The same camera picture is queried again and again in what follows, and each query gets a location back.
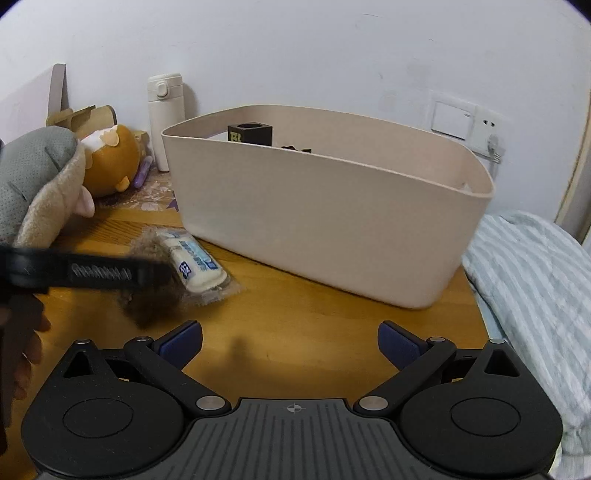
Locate striped blanket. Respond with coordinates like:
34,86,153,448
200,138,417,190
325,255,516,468
462,210,591,480

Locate floral mat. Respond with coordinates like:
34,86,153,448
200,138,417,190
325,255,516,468
92,172,184,214

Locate orange corgi plush toy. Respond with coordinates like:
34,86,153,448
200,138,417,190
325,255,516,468
76,124,149,199

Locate white wall switch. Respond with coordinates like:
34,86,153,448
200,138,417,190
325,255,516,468
430,100,476,140

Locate white wall socket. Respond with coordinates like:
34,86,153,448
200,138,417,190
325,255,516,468
469,111,509,154

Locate person's left hand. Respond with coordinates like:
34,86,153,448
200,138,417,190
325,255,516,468
0,293,52,432

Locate blue and white tissue packet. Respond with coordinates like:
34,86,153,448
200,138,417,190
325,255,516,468
143,225,246,306

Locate white plug with cable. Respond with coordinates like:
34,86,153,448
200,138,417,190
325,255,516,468
484,133,507,182

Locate grey and beige plush toy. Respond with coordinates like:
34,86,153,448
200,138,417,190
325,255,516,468
0,126,96,248

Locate white thermos bottle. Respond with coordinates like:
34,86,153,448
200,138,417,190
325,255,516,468
147,73,187,173

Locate brown squirrel plush toy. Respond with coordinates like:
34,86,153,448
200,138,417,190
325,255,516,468
117,234,186,330

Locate cardboard piece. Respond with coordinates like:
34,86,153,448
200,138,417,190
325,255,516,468
45,104,117,140

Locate black box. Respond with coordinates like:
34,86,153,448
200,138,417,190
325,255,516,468
227,121,273,147

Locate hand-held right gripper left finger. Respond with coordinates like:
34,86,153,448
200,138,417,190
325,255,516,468
62,320,232,419

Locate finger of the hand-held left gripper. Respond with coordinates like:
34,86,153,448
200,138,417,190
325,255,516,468
0,244,174,296

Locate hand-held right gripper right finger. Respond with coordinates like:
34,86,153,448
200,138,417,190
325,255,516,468
353,320,525,416

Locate purple pen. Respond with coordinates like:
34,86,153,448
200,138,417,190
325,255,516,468
133,155,153,189

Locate white door frame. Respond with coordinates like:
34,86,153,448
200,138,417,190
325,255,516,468
554,131,591,239

